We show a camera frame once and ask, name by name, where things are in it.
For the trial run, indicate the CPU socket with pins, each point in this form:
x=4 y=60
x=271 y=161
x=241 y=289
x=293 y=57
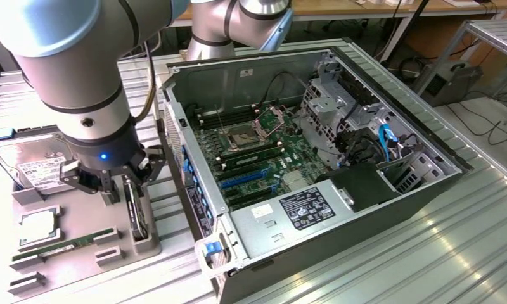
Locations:
x=239 y=137

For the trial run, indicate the blue expansion slot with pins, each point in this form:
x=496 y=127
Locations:
x=245 y=180

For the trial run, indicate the grey parts rack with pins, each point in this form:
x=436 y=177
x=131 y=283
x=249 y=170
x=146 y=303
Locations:
x=80 y=221

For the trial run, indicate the blue case latch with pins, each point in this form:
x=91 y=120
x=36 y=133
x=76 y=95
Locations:
x=213 y=247

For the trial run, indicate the metal slat shelf frame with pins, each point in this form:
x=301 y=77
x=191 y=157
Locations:
x=490 y=41

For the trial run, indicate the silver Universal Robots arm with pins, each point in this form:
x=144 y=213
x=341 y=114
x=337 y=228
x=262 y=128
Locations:
x=72 y=73

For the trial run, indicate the green motherboard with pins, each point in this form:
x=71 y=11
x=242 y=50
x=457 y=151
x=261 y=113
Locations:
x=258 y=164

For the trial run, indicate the silver CPU chip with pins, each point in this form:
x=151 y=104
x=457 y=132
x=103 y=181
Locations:
x=39 y=228

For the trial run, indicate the wooden desk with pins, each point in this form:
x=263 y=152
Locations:
x=363 y=9

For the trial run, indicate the grey power supply unit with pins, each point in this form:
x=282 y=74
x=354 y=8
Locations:
x=295 y=218

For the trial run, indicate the black plastic air shroud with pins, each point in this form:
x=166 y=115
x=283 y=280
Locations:
x=359 y=187

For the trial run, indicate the metal disk bay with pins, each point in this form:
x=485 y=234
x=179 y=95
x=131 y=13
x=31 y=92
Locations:
x=327 y=101

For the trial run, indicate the open black PC case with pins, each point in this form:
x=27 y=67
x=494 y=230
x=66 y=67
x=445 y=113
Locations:
x=321 y=221

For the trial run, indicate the metal socket cover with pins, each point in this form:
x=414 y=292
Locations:
x=273 y=119

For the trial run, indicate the thin metal locking lever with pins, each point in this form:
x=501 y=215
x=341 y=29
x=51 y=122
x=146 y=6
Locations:
x=221 y=117

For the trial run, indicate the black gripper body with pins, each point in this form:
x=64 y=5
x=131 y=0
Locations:
x=106 y=155

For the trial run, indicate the silver chipset heatsink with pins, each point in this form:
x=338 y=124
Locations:
x=298 y=180

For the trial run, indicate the installed green RAM stick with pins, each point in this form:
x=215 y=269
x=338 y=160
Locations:
x=250 y=160

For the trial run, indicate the blue disk bracket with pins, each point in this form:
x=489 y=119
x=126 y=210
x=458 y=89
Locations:
x=2 y=133

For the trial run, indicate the silver hard disk drive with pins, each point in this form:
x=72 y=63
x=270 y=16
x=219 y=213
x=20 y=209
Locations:
x=22 y=161

